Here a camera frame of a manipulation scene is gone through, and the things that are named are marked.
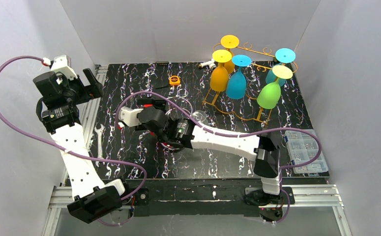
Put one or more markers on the red plastic wine glass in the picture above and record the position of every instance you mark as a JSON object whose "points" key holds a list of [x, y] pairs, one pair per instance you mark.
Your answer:
{"points": [[139, 127]]}

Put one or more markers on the green plastic wine glass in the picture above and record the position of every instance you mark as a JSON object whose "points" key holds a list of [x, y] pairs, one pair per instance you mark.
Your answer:
{"points": [[270, 94]]}

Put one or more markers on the orange wine glass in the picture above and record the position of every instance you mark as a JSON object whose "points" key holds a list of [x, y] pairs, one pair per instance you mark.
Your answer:
{"points": [[229, 42], [220, 76]]}

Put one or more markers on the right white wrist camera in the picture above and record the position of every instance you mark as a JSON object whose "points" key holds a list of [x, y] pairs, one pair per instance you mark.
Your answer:
{"points": [[128, 117]]}

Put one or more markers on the silver wrench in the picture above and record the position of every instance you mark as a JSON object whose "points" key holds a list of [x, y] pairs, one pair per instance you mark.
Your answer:
{"points": [[99, 131]]}

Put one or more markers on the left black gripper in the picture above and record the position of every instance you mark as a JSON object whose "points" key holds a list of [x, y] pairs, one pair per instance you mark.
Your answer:
{"points": [[88, 90]]}

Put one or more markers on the clear plastic parts box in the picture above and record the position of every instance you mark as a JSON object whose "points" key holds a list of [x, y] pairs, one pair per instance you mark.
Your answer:
{"points": [[302, 148]]}

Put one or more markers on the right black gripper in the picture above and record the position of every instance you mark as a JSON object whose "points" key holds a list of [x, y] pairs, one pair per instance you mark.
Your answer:
{"points": [[146, 106]]}

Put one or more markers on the blue wine glass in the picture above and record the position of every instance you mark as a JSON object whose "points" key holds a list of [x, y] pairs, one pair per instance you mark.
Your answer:
{"points": [[283, 56]]}

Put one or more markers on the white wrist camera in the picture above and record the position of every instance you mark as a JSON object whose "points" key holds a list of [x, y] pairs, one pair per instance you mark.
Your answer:
{"points": [[128, 117], [62, 64]]}

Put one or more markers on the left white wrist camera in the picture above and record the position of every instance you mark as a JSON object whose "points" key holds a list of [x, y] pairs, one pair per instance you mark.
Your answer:
{"points": [[62, 64]]}

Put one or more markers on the clear glass tumbler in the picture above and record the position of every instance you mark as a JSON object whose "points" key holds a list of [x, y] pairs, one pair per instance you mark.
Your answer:
{"points": [[200, 116]]}

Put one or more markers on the teal wine glass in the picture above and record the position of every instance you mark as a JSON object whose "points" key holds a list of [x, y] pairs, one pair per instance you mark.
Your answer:
{"points": [[237, 84]]}

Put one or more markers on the gold wire glass rack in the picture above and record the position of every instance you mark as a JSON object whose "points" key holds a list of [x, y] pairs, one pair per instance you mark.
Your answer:
{"points": [[247, 108]]}

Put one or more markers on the white small fitting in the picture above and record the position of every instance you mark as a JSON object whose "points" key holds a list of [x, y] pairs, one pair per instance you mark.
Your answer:
{"points": [[209, 64]]}

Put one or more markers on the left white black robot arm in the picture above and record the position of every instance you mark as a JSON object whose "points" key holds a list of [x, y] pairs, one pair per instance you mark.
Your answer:
{"points": [[57, 110]]}

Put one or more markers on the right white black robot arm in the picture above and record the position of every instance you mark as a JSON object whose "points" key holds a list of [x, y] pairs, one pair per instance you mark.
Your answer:
{"points": [[185, 133]]}

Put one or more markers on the silver round glass rack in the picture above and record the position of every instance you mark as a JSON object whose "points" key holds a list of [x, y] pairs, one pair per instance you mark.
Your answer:
{"points": [[168, 107]]}

